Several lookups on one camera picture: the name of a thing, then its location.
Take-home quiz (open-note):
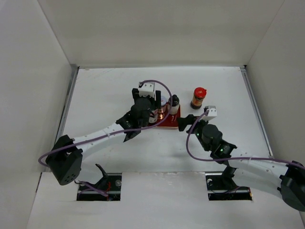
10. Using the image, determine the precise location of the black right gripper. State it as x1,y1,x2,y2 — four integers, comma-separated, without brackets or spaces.
177,114,212,151

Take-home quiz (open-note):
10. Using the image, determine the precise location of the soy sauce glass bottle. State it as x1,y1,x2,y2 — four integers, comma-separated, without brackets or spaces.
148,90,162,125

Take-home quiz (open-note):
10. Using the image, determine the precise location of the white-lid spice jar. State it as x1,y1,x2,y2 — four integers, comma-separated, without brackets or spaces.
158,95,168,120

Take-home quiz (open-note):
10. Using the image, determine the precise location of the black-cap grinder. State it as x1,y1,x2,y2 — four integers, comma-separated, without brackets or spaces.
168,94,180,115

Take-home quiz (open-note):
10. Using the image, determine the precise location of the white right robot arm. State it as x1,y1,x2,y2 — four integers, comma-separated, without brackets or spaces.
177,114,305,212

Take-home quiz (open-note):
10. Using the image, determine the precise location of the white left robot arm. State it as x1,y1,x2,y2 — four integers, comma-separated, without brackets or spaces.
45,88,161,186

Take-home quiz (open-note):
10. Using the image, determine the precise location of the red-lid chili sauce jar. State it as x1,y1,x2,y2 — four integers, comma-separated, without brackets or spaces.
190,87,207,109

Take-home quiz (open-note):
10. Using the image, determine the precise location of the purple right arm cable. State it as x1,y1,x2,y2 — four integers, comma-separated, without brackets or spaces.
185,112,305,167

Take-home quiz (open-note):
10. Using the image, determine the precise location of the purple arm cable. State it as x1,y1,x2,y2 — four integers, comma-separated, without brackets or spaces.
38,79,173,198
185,112,305,167

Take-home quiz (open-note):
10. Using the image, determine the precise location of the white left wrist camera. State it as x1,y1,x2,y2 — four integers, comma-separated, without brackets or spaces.
138,82,155,98

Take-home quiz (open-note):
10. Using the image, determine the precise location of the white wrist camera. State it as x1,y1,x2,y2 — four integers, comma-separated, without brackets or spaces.
202,105,217,121
138,82,155,98

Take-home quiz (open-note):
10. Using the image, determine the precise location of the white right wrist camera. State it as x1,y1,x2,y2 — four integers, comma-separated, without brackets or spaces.
202,105,217,121

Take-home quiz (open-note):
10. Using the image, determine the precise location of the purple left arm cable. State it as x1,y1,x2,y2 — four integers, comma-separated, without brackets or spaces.
38,79,173,198

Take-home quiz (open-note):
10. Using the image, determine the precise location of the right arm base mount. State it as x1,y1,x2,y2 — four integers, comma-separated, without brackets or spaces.
205,167,252,201

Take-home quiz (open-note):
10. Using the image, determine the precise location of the right aluminium frame rail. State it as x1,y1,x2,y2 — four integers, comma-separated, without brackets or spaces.
240,66,274,158

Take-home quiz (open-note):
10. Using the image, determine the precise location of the aluminium frame rail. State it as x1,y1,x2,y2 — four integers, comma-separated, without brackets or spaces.
240,66,274,158
54,64,80,143

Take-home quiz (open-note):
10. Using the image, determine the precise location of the left aluminium frame rail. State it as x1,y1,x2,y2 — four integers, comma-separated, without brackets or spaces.
54,64,80,143

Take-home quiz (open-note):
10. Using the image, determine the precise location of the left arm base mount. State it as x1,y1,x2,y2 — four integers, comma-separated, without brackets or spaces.
74,164,122,202

